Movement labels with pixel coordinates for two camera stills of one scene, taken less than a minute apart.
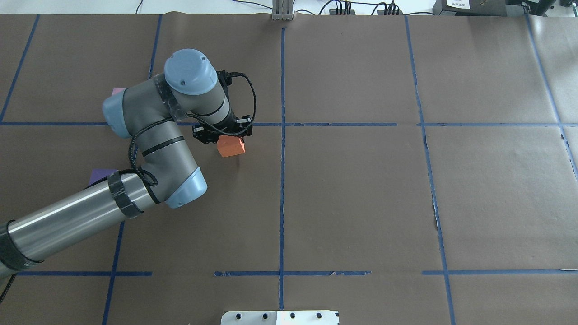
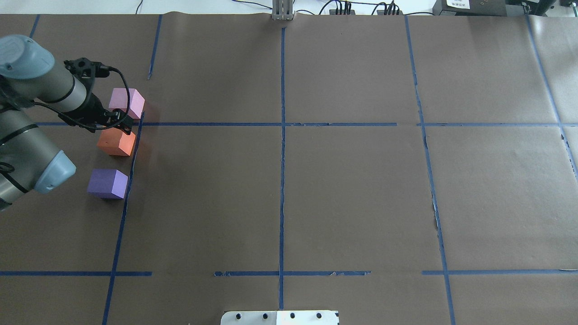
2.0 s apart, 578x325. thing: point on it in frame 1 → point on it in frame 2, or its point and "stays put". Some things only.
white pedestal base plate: [283, 317] stays put
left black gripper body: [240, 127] → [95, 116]
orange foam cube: [228, 146] → [115, 142]
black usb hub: [333, 12] stays put
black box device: [470, 8] stays put
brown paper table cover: [404, 170] stays put
